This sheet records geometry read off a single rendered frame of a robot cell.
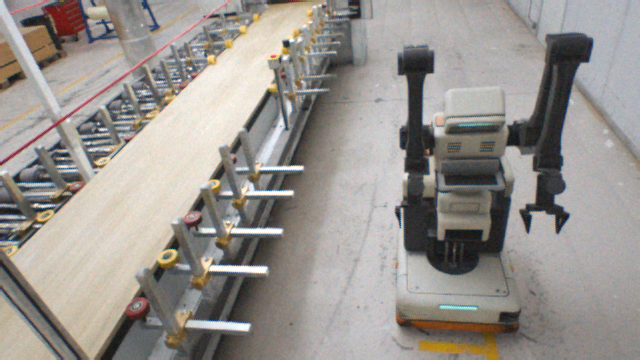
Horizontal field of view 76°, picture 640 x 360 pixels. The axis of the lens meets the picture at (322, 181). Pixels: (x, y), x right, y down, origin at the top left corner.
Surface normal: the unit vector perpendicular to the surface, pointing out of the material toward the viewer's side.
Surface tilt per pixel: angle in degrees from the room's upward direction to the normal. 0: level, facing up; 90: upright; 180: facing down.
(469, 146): 98
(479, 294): 0
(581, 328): 0
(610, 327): 0
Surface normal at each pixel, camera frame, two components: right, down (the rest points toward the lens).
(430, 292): -0.13, -0.81
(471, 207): -0.14, 0.69
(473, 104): -0.20, -0.21
